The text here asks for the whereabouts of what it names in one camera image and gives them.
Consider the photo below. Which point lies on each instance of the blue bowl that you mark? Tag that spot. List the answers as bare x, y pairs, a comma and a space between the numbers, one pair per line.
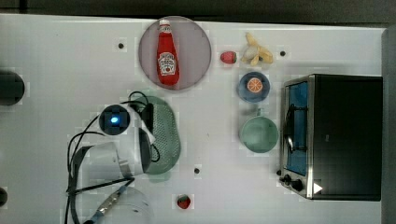
251, 97

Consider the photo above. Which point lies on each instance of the green plastic strainer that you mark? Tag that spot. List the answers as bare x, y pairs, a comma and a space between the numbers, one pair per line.
166, 148

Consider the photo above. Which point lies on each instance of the black toaster oven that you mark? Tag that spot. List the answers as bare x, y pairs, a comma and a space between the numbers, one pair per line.
331, 137

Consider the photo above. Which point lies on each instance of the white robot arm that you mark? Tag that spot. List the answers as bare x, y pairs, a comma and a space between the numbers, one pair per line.
124, 154

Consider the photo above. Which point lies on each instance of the green plastic cup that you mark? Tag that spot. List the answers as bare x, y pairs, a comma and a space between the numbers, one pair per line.
259, 134

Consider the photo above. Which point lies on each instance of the small red strawberry toy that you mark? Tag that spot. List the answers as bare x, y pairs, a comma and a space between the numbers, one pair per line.
183, 201

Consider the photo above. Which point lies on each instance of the red ketchup bottle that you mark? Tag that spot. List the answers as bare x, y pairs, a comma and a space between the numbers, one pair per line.
167, 61

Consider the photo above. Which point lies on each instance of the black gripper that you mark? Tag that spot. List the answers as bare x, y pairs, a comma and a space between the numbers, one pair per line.
147, 116

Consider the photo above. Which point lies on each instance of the toy orange half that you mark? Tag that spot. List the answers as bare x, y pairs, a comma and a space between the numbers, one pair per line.
254, 85

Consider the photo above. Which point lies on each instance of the grey round plate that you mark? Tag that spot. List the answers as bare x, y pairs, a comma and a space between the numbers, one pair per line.
193, 52

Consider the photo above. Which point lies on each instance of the toy peeled banana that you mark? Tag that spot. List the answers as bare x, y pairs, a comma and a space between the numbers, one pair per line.
256, 52

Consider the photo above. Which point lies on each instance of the black round object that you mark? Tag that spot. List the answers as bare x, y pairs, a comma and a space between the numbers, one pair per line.
12, 88

